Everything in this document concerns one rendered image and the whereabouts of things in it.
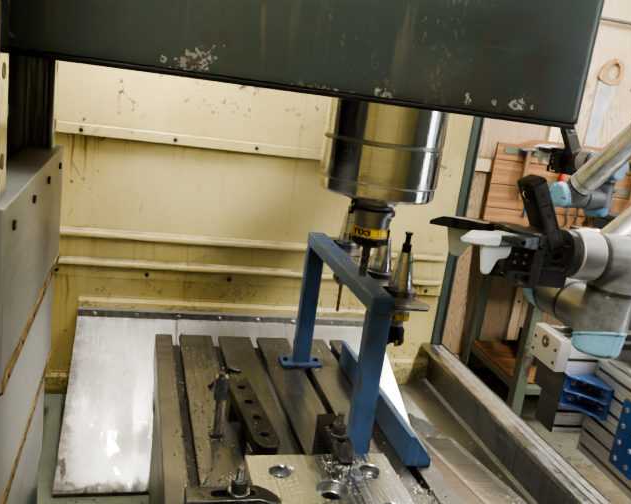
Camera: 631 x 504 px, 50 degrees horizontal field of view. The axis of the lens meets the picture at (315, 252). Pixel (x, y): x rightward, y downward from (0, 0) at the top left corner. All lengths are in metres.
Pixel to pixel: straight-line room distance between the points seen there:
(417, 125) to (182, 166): 1.13
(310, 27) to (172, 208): 1.21
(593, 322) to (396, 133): 0.47
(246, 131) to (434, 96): 1.14
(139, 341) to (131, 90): 0.67
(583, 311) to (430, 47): 0.53
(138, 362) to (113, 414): 0.18
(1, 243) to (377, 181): 0.43
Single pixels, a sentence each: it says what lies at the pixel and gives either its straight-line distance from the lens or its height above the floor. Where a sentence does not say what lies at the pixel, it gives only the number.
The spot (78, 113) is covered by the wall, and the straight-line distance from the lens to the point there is 1.87.
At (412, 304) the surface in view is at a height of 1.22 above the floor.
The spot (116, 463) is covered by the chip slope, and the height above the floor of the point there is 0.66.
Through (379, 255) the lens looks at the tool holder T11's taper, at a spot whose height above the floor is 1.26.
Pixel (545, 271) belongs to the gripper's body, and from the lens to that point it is 1.05.
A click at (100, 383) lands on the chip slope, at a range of 1.82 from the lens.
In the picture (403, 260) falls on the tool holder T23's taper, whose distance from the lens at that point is 1.19.
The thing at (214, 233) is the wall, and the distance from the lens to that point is 1.93.
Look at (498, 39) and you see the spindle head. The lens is 0.83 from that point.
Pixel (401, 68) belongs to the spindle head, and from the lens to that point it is 0.78.
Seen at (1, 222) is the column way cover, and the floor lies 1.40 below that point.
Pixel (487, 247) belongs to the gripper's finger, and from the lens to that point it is 0.95.
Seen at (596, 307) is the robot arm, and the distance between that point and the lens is 1.12.
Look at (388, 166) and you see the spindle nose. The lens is 0.84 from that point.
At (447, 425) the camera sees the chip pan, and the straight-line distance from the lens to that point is 2.03.
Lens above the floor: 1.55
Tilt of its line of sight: 14 degrees down
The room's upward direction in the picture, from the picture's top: 8 degrees clockwise
